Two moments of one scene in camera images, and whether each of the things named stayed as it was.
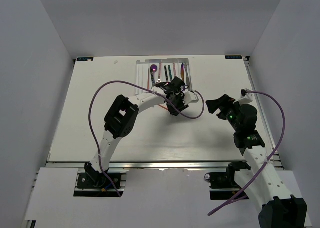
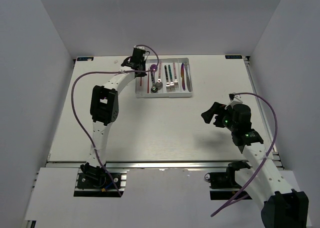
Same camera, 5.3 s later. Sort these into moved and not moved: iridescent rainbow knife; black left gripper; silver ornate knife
Moved: black left gripper
Not moved: silver ornate knife; iridescent rainbow knife
